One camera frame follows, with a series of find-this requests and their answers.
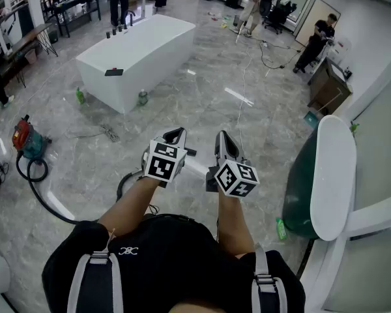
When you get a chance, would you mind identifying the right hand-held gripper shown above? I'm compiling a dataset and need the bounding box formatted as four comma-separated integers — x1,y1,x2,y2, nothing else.
205,130,260,199

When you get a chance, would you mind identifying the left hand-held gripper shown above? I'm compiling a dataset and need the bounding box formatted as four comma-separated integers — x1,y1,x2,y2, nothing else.
141,127,197,189

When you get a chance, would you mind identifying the person's right forearm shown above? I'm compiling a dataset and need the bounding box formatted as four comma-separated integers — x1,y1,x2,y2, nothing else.
216,190,257,260

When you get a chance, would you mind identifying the person's left forearm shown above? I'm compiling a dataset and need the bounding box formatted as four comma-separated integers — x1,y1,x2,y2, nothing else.
97,174,164,239

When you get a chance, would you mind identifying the red and teal vacuum cleaner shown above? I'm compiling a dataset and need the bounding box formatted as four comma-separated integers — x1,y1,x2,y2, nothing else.
12,114,52,160

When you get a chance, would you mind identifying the teal dustpan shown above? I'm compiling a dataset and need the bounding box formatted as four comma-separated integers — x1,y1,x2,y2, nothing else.
302,86,343,129

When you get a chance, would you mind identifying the green bathtub with white rim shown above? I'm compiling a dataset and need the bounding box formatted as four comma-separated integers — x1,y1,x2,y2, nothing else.
282,114,358,242

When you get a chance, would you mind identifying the brown wooden cabinet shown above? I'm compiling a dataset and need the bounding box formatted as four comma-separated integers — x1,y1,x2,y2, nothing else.
308,57,353,115

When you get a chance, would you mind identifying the person's black shirt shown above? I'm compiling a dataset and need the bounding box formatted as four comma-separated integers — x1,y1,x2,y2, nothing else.
41,213,306,313

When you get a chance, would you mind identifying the black office chair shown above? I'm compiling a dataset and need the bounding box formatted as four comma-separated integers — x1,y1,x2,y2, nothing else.
262,0,297,35

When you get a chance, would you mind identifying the black metal table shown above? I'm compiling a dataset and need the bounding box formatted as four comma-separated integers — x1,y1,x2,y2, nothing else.
40,0,102,38

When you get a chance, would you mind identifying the wooden table with black legs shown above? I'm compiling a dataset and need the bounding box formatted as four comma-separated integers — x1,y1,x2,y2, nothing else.
3,23,59,87

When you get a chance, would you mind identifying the long white floor cable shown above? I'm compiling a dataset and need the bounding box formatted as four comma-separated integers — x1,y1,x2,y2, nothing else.
235,46,252,158

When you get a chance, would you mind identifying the coiled grey cable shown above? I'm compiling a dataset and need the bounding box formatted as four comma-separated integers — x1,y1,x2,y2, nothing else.
65,124,121,143

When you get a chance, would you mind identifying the black floor cable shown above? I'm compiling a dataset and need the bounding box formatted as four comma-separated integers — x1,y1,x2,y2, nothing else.
259,39,302,70

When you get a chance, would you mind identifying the grey harness strap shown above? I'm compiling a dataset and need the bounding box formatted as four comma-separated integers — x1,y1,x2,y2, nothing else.
250,242,288,313
66,251,124,313

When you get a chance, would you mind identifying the black vacuum hose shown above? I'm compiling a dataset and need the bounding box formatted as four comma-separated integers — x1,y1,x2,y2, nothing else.
15,151,145,225

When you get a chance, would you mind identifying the white panel with wooden frame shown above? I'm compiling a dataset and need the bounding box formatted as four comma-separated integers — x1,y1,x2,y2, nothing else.
295,0,341,47

